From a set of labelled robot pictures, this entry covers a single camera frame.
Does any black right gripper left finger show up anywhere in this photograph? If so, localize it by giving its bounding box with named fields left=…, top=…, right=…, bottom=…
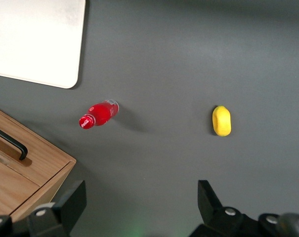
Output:
left=0, top=180, right=87, bottom=237

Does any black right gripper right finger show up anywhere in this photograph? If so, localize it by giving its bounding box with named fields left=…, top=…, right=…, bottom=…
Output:
left=188, top=179, right=283, bottom=237

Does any small red coke bottle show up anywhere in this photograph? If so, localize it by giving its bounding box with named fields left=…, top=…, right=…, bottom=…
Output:
left=79, top=99, right=120, bottom=130

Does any cream rectangular plastic tray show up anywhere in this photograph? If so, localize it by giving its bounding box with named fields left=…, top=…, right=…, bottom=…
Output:
left=0, top=0, right=86, bottom=89

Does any wooden two-drawer cabinet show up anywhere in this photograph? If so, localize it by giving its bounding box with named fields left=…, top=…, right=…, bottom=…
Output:
left=0, top=104, right=77, bottom=223

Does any yellow toy lemon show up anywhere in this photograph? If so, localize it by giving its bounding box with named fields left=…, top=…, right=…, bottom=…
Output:
left=212, top=105, right=232, bottom=137

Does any black metal drawer handle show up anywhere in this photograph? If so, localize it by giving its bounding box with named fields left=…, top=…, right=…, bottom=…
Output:
left=0, top=124, right=29, bottom=161

